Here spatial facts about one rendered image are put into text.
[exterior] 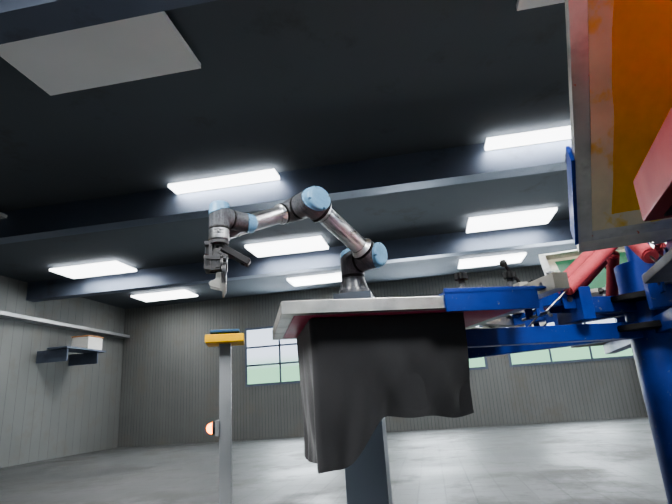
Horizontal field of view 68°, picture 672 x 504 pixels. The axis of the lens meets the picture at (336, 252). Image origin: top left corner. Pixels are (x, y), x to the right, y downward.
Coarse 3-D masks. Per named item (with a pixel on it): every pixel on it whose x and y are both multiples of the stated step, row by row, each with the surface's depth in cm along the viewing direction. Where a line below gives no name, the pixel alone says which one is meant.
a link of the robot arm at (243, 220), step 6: (234, 210) 190; (240, 216) 189; (246, 216) 191; (252, 216) 193; (234, 222) 187; (240, 222) 188; (246, 222) 190; (252, 222) 192; (234, 228) 189; (240, 228) 190; (246, 228) 191; (252, 228) 193; (234, 234) 195
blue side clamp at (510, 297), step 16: (448, 288) 147; (464, 288) 148; (480, 288) 149; (496, 288) 150; (512, 288) 151; (528, 288) 152; (448, 304) 146; (464, 304) 147; (480, 304) 148; (496, 304) 148; (512, 304) 149; (528, 304) 150
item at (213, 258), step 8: (216, 240) 180; (224, 240) 181; (208, 248) 182; (216, 248) 181; (208, 256) 178; (216, 256) 178; (224, 256) 179; (208, 264) 177; (216, 264) 178; (208, 272) 180; (216, 272) 182
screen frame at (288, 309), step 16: (288, 304) 139; (304, 304) 140; (320, 304) 141; (336, 304) 142; (352, 304) 142; (368, 304) 143; (384, 304) 144; (400, 304) 145; (416, 304) 145; (432, 304) 146; (288, 320) 149; (272, 336) 193
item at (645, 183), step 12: (660, 132) 81; (660, 144) 82; (648, 156) 89; (660, 156) 83; (648, 168) 90; (660, 168) 84; (636, 180) 99; (648, 180) 91; (660, 180) 85; (636, 192) 100; (648, 192) 92; (660, 192) 86; (648, 204) 94; (660, 204) 90; (648, 216) 96; (660, 216) 97
